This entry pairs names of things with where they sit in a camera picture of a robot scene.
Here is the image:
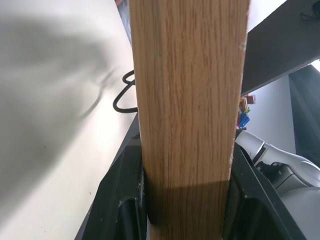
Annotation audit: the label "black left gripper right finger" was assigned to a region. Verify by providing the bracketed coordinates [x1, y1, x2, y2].
[220, 141, 304, 240]

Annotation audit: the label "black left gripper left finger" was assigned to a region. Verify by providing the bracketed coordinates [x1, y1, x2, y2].
[74, 144, 152, 240]

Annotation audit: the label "wooden oak board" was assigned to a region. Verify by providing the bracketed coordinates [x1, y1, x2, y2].
[128, 0, 252, 240]

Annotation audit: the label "silver robot body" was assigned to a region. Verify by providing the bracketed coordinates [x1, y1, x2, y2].
[269, 161, 320, 240]

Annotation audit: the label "colourful toy blocks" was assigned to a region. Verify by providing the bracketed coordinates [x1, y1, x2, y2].
[236, 94, 258, 130]

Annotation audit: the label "dark grey flat panel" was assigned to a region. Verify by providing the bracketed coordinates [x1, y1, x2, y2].
[239, 0, 320, 96]

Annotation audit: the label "thin black cable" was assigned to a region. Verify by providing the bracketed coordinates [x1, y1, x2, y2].
[113, 70, 138, 114]

